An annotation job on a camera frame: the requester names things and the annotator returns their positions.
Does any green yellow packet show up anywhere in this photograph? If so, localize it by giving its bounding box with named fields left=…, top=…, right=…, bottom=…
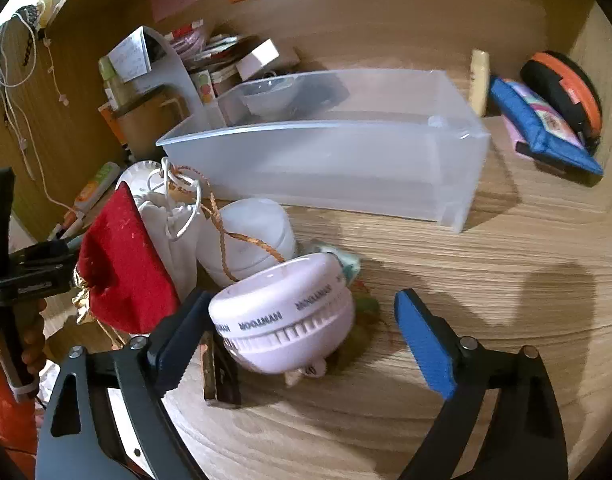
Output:
left=98, top=55, right=124, bottom=111

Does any brown mug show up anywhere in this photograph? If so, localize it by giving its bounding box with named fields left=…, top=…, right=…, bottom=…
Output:
left=113, top=85, right=187, bottom=161

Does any fruit printed card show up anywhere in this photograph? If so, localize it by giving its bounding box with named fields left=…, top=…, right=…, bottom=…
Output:
left=191, top=67, right=219, bottom=108

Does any gold braided cord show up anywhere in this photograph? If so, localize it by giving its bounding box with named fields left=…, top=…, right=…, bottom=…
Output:
left=176, top=165, right=287, bottom=283

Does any green small packet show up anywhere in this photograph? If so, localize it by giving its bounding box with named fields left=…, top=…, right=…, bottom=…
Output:
left=311, top=242, right=363, bottom=281

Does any person's left hand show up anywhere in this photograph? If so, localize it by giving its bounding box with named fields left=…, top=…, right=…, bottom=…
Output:
left=20, top=299, right=50, bottom=380

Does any white scalloped disc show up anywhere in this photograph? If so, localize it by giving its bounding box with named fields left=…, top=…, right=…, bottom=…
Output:
left=117, top=159, right=161, bottom=196

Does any wooden desktop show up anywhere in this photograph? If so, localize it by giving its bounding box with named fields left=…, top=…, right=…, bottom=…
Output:
left=36, top=5, right=612, bottom=480

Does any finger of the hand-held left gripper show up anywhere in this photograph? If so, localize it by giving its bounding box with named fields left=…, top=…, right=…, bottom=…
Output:
left=8, top=241, right=78, bottom=267

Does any pink round device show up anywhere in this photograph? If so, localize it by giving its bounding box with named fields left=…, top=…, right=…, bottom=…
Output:
left=207, top=252, right=357, bottom=376

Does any clear plastic bowl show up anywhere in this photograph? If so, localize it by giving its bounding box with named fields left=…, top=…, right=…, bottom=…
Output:
left=241, top=72, right=307, bottom=118

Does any black orange round case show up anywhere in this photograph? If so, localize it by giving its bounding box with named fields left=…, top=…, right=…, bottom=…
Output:
left=520, top=51, right=604, bottom=153

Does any white drawstring pouch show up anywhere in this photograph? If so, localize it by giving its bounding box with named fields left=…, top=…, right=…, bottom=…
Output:
left=136, top=160, right=207, bottom=306

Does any person's left forearm orange sleeve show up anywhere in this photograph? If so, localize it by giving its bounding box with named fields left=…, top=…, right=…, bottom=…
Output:
left=0, top=350, right=42, bottom=461

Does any red cloth pouch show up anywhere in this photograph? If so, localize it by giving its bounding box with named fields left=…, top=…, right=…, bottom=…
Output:
left=72, top=181, right=181, bottom=336

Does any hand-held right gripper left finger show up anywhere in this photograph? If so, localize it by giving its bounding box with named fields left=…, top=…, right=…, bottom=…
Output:
left=35, top=287, right=217, bottom=480

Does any white small cardboard box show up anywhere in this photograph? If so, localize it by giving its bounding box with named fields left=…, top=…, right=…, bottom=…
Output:
left=236, top=39, right=279, bottom=81

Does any cream tube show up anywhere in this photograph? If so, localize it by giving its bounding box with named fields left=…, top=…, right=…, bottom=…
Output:
left=468, top=49, right=490, bottom=118

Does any red white plastic bag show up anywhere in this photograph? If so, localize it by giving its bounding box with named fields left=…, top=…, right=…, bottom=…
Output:
left=163, top=19, right=209, bottom=56

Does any white cable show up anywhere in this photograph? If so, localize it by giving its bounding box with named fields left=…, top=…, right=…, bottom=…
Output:
left=0, top=10, right=77, bottom=211

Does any white round jar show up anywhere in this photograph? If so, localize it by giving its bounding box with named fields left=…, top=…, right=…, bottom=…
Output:
left=196, top=198, right=297, bottom=288

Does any clear plastic storage box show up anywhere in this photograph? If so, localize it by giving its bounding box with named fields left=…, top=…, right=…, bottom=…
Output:
left=156, top=67, right=491, bottom=235

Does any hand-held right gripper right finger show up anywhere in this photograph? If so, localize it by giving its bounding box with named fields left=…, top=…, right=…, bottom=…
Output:
left=393, top=288, right=570, bottom=480

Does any blue patchwork pouch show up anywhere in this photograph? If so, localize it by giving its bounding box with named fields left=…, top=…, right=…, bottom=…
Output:
left=487, top=76, right=605, bottom=177

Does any stack of booklets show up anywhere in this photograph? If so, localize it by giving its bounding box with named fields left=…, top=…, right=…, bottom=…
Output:
left=201, top=32, right=247, bottom=81

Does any black beaded bracelet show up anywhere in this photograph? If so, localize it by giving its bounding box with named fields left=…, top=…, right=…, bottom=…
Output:
left=18, top=4, right=41, bottom=68

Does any pink flat pouch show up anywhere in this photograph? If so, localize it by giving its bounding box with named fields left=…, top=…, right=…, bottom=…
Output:
left=503, top=115, right=526, bottom=151

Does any white paper note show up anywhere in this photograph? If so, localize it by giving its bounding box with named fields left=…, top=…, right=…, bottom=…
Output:
left=107, top=35, right=152, bottom=81

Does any bunch of pens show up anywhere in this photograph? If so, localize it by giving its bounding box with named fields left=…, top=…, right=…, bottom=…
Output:
left=46, top=210, right=89, bottom=243

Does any dark case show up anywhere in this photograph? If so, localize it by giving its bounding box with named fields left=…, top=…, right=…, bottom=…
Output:
left=200, top=332, right=241, bottom=407

